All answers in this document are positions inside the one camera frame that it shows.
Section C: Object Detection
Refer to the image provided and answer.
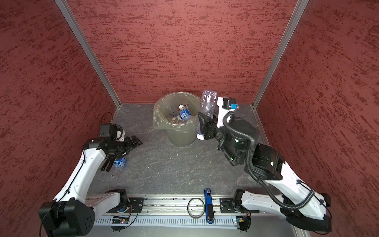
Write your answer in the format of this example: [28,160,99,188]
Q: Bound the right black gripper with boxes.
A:
[197,107,241,158]

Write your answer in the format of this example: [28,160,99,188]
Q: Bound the crushed blue label bottle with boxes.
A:
[179,104,192,121]

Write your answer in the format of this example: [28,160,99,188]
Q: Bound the clear crushed bottle white cap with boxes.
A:
[196,90,218,140]

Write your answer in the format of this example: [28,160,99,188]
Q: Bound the blue label bottle white cap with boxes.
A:
[110,158,127,179]

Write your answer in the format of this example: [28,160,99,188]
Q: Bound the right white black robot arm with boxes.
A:
[198,111,332,235]

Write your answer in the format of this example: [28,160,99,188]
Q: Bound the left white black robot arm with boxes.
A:
[38,123,144,237]

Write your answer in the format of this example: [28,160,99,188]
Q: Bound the mesh bin with plastic liner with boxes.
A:
[153,92,200,147]

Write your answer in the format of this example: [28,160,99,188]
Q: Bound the black stapler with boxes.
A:
[100,158,116,172]

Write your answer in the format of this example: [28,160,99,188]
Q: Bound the left circuit board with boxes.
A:
[112,216,130,225]

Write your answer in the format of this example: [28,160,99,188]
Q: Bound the circuit board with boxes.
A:
[235,216,251,232]
[112,216,130,225]

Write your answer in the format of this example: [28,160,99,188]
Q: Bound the blue black handheld device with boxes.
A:
[204,188,215,224]

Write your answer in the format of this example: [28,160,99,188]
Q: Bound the right circuit board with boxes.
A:
[235,216,251,232]

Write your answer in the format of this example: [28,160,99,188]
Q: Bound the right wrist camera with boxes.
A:
[217,97,239,128]

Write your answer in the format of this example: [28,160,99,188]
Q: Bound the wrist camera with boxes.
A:
[98,123,123,140]
[217,97,239,128]

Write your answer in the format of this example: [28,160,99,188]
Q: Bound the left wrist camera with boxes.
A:
[98,123,123,140]

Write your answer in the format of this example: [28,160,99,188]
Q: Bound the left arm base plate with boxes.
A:
[107,197,145,214]

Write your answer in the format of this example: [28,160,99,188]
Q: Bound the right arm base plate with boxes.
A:
[219,197,260,214]

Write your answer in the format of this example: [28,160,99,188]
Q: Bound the black cable ring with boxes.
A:
[187,197,206,219]

